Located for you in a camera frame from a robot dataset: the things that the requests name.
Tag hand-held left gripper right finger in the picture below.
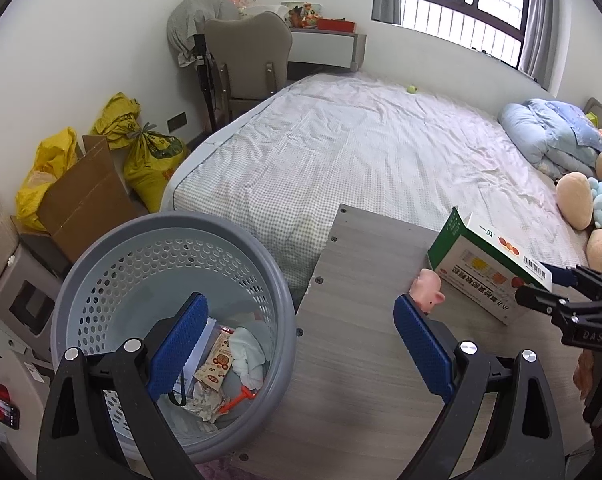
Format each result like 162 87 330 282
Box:
393 294 566 480

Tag tied yellow sack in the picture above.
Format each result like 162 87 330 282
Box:
124 122 189 213

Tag orange plastic tool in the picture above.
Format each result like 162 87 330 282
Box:
220 389 258 415

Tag white desk item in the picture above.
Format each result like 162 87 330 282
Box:
241 4 288 23

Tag small black item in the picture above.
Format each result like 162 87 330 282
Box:
168 370 188 407

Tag brown plush toy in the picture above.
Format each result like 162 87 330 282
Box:
555 152 602 281

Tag brown cardboard box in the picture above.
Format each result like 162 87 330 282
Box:
36 135 149 263

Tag purple fuzzy cloth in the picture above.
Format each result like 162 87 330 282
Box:
196 455 252 480

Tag grey headboard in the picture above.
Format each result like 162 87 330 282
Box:
583 97 602 133

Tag green and white medicine box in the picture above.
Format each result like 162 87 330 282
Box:
426 206 554 327

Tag white appliance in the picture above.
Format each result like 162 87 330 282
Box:
0 300 57 461

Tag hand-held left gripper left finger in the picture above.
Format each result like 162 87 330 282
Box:
36 291 210 480

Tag white and grey desk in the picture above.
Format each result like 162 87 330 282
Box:
286 27 368 81

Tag phone with red screen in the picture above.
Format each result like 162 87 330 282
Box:
0 377 20 430

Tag yellow plastic bag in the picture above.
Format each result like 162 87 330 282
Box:
90 92 142 150
15 127 79 231

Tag bed with checked sheet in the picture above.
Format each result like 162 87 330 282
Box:
161 72 602 306

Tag beige chair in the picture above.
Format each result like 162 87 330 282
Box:
203 11 294 126

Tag pink pig toy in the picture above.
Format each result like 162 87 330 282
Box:
412 268 446 316

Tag window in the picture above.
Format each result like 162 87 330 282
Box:
401 0 532 71

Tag black metal stand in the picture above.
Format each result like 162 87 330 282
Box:
193 35 217 131

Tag crumpled beige paper wrapper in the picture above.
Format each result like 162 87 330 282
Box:
183 384 224 423

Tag red and white snack wrapper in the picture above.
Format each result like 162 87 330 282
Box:
193 327 234 391

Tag person's right hand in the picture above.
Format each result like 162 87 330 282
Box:
573 349 602 411

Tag grey cloth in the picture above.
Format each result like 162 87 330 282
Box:
167 0 242 68

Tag white tissue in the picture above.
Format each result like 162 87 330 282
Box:
228 327 268 390

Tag light blue duvet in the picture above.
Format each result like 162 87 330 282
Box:
497 99 602 181

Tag colourful toy figures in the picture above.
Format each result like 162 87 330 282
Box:
287 2 324 28

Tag grey perforated plastic basket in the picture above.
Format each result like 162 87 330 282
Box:
50 211 298 465

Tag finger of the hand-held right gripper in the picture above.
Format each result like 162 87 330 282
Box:
538 260 602 293
514 284 582 317

